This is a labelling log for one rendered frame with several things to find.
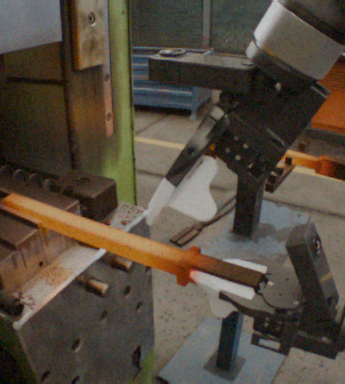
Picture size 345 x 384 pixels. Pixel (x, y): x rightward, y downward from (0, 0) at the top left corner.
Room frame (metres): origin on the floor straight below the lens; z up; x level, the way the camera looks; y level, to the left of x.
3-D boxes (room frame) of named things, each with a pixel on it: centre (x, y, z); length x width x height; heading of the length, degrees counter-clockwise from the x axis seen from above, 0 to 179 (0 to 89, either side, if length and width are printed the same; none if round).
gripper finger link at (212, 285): (0.35, -0.06, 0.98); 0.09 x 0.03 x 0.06; 64
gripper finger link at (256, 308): (0.32, -0.10, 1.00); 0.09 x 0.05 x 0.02; 64
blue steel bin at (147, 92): (4.67, 0.16, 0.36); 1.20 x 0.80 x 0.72; 70
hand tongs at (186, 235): (1.08, -0.20, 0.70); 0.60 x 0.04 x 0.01; 140
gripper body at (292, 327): (0.31, -0.16, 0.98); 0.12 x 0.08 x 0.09; 61
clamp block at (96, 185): (0.68, 0.18, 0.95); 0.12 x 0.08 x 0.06; 61
